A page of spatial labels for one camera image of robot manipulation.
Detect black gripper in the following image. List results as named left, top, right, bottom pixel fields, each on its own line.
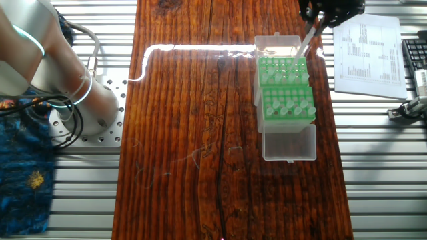
left=298, top=0, right=366, bottom=37

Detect printed white paper sheet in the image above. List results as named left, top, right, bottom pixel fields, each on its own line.
left=333, top=15, right=408, bottom=100

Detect black keyboard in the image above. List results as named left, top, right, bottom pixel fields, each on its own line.
left=401, top=38, right=427, bottom=91

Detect brown wooden board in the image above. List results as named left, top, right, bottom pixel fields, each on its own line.
left=111, top=0, right=354, bottom=240

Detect blue painted cloth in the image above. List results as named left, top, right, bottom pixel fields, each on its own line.
left=0, top=8, right=75, bottom=237

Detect aluminium post with foot bracket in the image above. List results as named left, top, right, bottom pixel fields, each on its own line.
left=387, top=95, right=427, bottom=121

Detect grey base cable with connector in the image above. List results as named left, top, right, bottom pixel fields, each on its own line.
left=68, top=22, right=101, bottom=78

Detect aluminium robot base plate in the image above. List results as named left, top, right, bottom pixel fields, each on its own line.
left=49, top=75, right=127, bottom=149

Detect black base cable loops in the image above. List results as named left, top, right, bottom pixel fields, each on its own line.
left=0, top=92, right=86, bottom=148

